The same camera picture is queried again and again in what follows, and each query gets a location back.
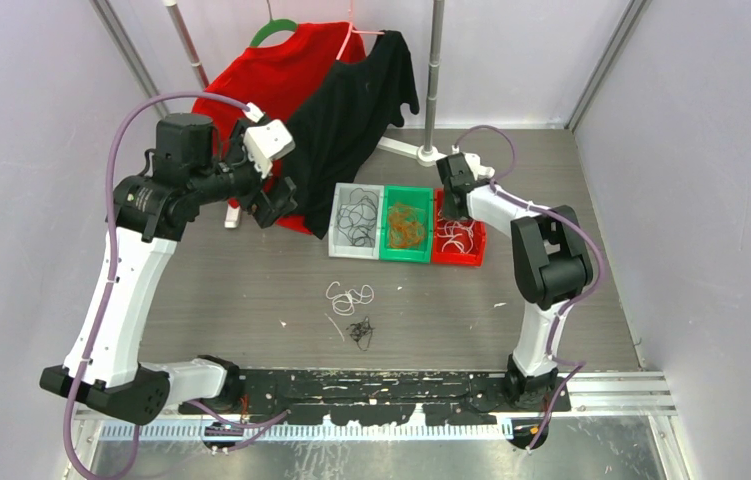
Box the white cable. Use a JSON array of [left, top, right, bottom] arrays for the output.
[[435, 211, 481, 256], [323, 281, 376, 342]]

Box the orange cable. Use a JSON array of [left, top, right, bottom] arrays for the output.
[[386, 200, 428, 252]]

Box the black thin cable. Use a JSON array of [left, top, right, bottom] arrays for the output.
[[335, 188, 382, 250]]

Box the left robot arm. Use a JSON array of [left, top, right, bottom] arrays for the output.
[[39, 113, 296, 425]]

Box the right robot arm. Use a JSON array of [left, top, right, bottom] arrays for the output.
[[436, 153, 593, 411]]

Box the red plastic bin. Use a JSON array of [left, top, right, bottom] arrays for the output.
[[431, 189, 487, 267]]

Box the green plastic bin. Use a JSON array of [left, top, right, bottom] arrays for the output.
[[380, 185, 434, 264]]

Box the white clothes rack stand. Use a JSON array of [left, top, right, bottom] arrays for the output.
[[223, 0, 497, 230]]

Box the white plastic bin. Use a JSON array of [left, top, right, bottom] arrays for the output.
[[326, 183, 384, 261]]

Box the black t-shirt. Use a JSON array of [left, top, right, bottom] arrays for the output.
[[277, 30, 420, 239]]

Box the red t-shirt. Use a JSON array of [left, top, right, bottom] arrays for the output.
[[189, 21, 368, 234]]

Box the green clothes hanger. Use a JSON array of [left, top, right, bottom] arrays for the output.
[[249, 19, 298, 48]]

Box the pink clothes hanger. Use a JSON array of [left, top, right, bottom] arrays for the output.
[[335, 0, 385, 61]]

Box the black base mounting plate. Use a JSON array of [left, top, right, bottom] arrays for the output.
[[202, 369, 570, 427]]

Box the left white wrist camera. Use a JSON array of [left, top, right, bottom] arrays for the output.
[[243, 103, 295, 179]]

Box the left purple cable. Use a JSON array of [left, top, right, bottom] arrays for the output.
[[62, 91, 254, 480]]

